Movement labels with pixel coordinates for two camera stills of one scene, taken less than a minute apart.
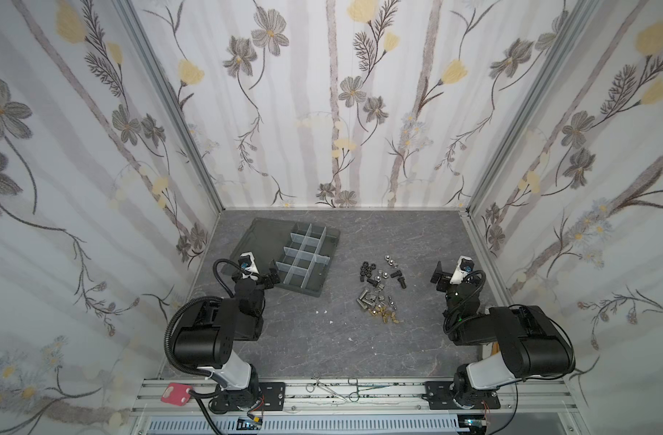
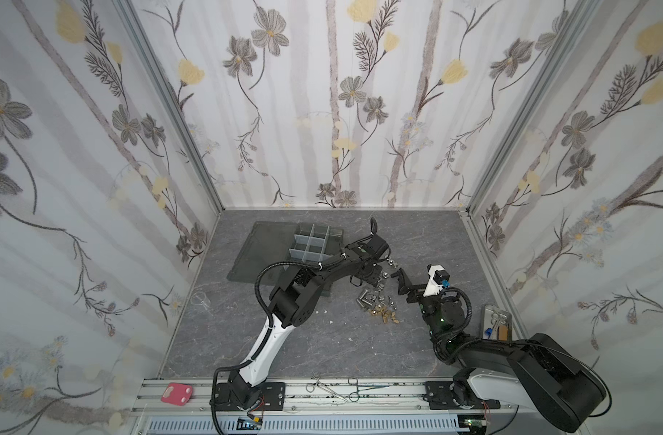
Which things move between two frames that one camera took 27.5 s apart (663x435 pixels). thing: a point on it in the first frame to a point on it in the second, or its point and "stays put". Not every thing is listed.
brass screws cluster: x=384 y=312 stays put
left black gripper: x=266 y=283 to x=376 y=278
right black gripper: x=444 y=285 to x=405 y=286
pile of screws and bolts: x=365 y=299 stays put
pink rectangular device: x=177 y=394 stays put
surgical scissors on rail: x=352 y=385 stays put
